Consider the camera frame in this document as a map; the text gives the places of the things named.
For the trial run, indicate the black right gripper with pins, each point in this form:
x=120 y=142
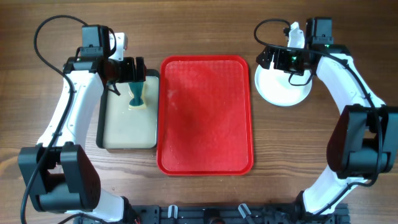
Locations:
x=270 y=59

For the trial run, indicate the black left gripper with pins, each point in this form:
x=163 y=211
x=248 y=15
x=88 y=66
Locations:
x=138 y=70

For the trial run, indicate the white plate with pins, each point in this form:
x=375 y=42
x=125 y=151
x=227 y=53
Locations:
x=276 y=87

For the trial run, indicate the green yellow sponge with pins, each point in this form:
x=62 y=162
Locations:
x=137 y=90

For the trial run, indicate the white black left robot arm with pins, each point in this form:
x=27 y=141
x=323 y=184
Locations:
x=58 y=175

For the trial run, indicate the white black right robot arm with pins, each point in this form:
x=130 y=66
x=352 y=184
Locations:
x=363 y=144

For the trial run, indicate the black tray with soapy water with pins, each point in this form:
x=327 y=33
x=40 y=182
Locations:
x=123 y=127

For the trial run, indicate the red plastic tray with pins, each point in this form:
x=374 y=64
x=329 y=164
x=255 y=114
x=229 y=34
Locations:
x=205 y=124

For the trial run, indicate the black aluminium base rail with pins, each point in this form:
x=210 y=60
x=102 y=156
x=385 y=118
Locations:
x=277 y=213

